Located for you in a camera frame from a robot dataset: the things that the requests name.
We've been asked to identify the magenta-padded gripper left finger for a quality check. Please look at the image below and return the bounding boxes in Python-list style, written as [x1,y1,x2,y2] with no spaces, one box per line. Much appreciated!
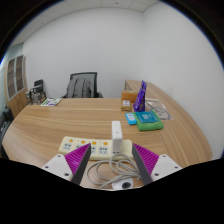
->
[40,143,92,186]

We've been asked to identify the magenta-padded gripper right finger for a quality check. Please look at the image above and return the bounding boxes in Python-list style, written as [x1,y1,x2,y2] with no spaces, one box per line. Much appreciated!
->
[131,143,184,186]

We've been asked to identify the white charger block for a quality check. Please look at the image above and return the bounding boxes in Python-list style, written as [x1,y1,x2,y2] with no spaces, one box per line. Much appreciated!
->
[111,120,123,155]

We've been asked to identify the green folded cloth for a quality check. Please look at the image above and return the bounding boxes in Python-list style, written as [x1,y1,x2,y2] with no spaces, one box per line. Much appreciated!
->
[134,111,165,132]

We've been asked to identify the cream power strip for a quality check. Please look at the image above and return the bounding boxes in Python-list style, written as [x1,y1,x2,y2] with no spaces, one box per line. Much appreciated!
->
[58,135,134,161]

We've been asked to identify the white round plug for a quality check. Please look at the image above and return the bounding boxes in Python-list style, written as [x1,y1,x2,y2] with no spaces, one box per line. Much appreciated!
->
[111,179,135,191]

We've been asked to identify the teal flat packet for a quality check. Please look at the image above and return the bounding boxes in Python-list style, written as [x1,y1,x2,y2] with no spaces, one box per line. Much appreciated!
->
[133,110,161,125]

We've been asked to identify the clear plastic bag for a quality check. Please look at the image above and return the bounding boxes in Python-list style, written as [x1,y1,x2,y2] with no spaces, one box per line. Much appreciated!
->
[144,98,174,121]

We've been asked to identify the small blue packet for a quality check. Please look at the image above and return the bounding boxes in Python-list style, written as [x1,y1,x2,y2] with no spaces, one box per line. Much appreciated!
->
[125,112,138,126]

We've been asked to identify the green and purple booklet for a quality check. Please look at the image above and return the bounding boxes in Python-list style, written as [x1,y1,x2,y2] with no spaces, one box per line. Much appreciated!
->
[40,97,64,108]

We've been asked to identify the purple standing pouch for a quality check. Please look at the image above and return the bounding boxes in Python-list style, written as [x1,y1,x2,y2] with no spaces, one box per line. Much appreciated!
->
[132,79,148,113]

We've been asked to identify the brown cardboard box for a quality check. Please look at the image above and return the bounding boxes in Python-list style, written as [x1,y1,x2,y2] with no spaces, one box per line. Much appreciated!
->
[120,89,139,105]

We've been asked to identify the grey backpack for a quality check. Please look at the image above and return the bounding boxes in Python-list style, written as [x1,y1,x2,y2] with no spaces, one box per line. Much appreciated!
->
[65,77,94,99]

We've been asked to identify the wooden shelf cabinet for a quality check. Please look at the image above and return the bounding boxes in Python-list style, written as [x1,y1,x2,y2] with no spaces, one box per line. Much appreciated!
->
[3,54,30,118]

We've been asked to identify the black mesh office chair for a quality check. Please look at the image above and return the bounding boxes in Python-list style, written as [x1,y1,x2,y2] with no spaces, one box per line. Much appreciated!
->
[61,71,104,99]

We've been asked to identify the grey power cable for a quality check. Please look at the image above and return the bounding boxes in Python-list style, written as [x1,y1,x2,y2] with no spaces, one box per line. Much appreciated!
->
[86,153,143,190]

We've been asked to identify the wire desk organizer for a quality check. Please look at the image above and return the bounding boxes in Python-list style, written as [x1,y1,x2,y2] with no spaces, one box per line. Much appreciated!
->
[28,86,48,105]

